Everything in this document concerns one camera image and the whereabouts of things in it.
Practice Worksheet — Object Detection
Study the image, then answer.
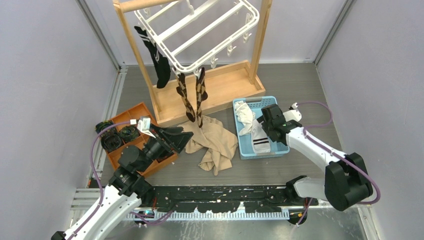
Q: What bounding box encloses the beige crumpled cloth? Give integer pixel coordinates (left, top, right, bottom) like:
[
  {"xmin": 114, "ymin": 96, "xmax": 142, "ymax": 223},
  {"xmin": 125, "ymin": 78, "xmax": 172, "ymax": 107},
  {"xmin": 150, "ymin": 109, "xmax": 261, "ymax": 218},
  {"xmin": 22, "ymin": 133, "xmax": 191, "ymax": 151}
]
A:
[{"xmin": 179, "ymin": 115, "xmax": 239, "ymax": 176}]

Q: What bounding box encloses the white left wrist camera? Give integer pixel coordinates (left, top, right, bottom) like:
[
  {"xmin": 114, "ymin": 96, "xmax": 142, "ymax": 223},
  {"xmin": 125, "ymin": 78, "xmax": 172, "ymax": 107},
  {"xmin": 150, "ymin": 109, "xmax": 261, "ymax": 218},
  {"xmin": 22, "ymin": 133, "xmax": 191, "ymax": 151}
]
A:
[{"xmin": 129, "ymin": 116, "xmax": 156, "ymax": 139}]

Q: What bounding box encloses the white plastic clip hanger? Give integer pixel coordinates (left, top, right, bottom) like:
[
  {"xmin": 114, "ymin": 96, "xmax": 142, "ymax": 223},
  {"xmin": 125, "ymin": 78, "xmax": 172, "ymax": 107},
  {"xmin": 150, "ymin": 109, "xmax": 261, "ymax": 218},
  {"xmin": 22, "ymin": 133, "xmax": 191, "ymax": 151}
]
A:
[{"xmin": 132, "ymin": 0, "xmax": 260, "ymax": 74}]

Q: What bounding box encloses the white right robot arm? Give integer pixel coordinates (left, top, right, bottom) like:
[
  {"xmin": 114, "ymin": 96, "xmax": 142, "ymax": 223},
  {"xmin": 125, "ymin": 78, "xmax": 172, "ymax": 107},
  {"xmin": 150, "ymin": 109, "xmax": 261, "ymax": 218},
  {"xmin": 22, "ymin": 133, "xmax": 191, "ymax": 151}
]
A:
[{"xmin": 258, "ymin": 104, "xmax": 381, "ymax": 211}]

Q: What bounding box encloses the brown argyle sock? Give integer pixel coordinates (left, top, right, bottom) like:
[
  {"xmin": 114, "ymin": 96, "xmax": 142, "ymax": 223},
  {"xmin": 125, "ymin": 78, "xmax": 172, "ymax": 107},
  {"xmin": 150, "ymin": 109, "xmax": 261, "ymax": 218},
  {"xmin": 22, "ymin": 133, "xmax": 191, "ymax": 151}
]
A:
[
  {"xmin": 176, "ymin": 73, "xmax": 195, "ymax": 123},
  {"xmin": 196, "ymin": 67, "xmax": 208, "ymax": 128}
]

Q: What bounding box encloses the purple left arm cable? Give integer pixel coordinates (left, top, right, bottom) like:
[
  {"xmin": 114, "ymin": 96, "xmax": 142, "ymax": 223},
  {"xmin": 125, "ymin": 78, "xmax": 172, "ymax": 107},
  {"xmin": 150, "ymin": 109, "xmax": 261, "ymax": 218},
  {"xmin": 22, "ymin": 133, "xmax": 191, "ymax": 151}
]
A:
[{"xmin": 67, "ymin": 120, "xmax": 176, "ymax": 240}]

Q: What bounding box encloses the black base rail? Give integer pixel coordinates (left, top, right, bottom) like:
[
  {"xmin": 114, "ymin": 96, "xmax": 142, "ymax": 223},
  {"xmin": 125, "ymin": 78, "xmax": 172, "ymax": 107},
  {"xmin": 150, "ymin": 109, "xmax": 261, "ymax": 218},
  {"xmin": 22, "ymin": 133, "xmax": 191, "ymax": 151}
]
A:
[{"xmin": 140, "ymin": 185, "xmax": 309, "ymax": 214}]

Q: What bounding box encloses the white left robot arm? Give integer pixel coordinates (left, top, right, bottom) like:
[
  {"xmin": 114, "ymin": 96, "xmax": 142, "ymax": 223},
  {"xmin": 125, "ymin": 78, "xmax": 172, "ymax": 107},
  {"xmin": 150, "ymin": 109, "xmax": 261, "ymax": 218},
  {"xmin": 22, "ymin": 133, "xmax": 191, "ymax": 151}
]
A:
[{"xmin": 51, "ymin": 124, "xmax": 194, "ymax": 240}]

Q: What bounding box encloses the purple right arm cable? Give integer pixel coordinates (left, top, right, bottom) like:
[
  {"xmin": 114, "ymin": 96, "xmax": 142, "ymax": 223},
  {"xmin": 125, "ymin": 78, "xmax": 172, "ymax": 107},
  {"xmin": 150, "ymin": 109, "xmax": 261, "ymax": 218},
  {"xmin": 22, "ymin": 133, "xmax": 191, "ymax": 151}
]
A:
[{"xmin": 291, "ymin": 100, "xmax": 381, "ymax": 226}]

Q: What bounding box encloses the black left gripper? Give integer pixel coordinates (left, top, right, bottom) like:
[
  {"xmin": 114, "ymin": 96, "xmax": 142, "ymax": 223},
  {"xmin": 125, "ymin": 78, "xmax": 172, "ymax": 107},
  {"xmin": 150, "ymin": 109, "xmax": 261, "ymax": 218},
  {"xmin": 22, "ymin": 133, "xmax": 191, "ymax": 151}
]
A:
[{"xmin": 138, "ymin": 123, "xmax": 193, "ymax": 172}]

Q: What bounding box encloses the orange compartment tray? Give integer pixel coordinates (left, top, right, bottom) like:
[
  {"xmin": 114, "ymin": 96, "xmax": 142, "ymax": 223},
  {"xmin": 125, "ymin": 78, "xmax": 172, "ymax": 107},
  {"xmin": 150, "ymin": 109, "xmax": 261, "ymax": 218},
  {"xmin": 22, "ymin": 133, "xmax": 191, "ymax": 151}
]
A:
[{"xmin": 107, "ymin": 102, "xmax": 178, "ymax": 178}]

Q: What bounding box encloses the rolled dark patterned sock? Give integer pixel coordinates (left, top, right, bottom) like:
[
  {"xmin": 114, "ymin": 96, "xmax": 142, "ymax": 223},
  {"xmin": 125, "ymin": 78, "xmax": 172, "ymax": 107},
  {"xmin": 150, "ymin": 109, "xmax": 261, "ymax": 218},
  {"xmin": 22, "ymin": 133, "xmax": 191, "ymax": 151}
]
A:
[{"xmin": 95, "ymin": 120, "xmax": 114, "ymax": 134}]

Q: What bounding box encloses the light blue plastic basket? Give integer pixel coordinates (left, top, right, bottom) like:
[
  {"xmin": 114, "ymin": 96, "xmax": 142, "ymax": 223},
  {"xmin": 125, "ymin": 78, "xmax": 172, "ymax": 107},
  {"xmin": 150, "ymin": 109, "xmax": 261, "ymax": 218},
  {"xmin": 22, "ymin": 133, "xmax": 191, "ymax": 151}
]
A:
[{"xmin": 232, "ymin": 96, "xmax": 290, "ymax": 160}]

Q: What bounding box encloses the wooden hanger stand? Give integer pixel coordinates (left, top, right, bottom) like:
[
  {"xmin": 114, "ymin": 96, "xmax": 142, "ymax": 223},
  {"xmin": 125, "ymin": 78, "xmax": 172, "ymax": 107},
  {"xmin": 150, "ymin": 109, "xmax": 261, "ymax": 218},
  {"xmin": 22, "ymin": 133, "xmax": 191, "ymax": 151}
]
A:
[{"xmin": 112, "ymin": 0, "xmax": 272, "ymax": 127}]

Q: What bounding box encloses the rolled dark green sock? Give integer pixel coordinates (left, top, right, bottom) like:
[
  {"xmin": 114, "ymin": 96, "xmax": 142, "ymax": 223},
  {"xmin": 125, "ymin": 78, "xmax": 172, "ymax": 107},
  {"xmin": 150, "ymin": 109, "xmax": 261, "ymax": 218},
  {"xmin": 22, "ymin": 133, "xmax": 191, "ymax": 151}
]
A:
[{"xmin": 100, "ymin": 125, "xmax": 141, "ymax": 153}]

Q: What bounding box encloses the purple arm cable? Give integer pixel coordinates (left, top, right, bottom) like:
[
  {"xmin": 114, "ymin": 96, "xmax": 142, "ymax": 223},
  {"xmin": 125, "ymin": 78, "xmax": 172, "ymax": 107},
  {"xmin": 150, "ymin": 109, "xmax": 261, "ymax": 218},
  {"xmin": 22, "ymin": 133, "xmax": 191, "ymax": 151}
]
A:
[
  {"xmin": 291, "ymin": 100, "xmax": 381, "ymax": 226},
  {"xmin": 67, "ymin": 120, "xmax": 176, "ymax": 240}
]

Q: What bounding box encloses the white black-striped sock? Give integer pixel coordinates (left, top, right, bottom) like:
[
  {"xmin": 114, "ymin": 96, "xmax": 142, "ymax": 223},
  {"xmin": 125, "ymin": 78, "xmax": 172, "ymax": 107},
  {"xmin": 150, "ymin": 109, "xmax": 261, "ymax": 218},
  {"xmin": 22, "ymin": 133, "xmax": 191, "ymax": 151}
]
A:
[{"xmin": 250, "ymin": 119, "xmax": 271, "ymax": 154}]

